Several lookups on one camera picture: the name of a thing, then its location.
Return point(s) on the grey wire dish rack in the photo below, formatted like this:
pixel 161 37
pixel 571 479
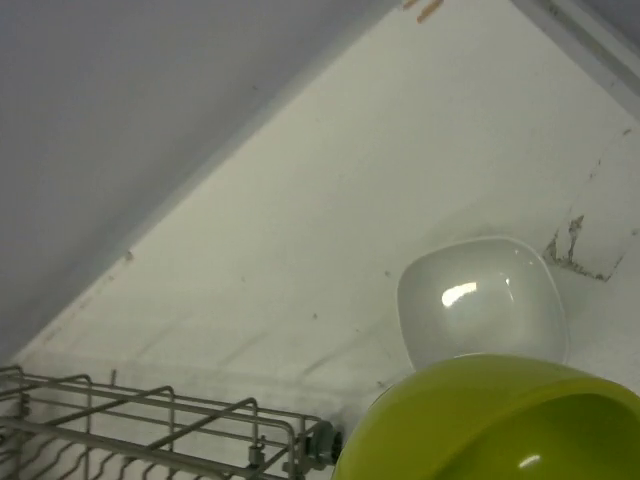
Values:
pixel 73 427

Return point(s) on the lime green bowl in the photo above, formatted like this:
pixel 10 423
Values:
pixel 489 295
pixel 496 417

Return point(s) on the lime green bowl front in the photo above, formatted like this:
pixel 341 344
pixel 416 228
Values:
pixel 489 295

